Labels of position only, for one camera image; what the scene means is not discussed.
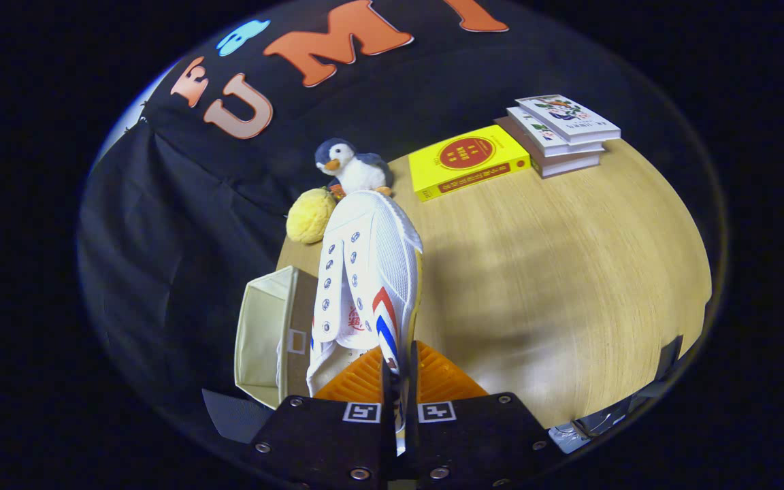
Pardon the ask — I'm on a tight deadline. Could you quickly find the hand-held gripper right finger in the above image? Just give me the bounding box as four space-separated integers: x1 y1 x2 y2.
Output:
406 340 556 490

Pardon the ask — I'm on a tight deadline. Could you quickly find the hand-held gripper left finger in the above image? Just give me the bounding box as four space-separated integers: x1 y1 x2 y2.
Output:
249 344 396 490

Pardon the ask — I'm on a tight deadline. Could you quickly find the brown fabric storage box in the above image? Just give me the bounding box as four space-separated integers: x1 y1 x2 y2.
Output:
234 265 321 410

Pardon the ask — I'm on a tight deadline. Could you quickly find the white canvas shoe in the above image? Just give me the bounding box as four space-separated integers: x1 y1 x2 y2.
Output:
306 190 425 457

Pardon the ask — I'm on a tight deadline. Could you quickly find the yellow bun plush toy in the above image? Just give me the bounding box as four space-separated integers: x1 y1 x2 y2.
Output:
286 188 338 245

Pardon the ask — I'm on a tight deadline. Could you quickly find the penguin plush toy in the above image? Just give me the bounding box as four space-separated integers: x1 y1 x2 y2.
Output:
314 138 394 198

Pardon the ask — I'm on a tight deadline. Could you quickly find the yellow book with red circle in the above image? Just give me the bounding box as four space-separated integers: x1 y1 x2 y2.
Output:
408 125 532 203

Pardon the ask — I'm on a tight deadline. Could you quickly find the brown cover book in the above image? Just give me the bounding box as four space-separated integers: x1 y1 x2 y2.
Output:
494 116 602 179

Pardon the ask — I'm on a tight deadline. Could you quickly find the white illustrated paperback book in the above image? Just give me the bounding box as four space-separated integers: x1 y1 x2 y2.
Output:
516 94 622 145
506 105 606 159

